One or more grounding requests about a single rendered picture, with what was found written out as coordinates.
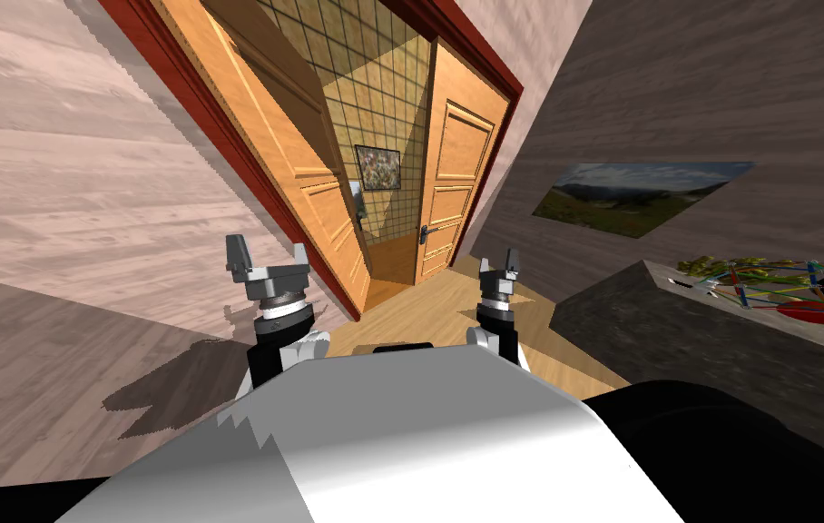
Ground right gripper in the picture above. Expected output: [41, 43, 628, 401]
[478, 248, 522, 302]

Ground dark stone cabinet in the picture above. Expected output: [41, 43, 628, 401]
[549, 255, 824, 475]

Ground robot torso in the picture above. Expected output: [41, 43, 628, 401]
[54, 340, 686, 523]

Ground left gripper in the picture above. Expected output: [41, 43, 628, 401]
[225, 233, 312, 306]

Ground wide landscape picture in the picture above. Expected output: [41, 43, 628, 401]
[531, 160, 757, 241]

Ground orange wooden door leaf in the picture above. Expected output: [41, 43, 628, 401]
[414, 35, 515, 287]
[149, 0, 374, 318]

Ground small framed flower picture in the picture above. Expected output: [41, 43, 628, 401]
[353, 144, 403, 192]

